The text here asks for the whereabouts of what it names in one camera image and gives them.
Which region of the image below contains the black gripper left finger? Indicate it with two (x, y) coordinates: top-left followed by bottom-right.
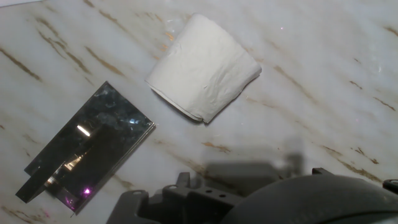
(105, 171), (246, 224)

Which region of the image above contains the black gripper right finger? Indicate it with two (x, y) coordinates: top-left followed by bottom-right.
(312, 167), (398, 195)

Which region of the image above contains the small blue circuit board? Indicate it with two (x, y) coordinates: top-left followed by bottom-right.
(15, 81), (156, 215)

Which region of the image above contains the marble pattern board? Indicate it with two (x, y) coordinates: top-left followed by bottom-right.
(0, 0), (398, 224)

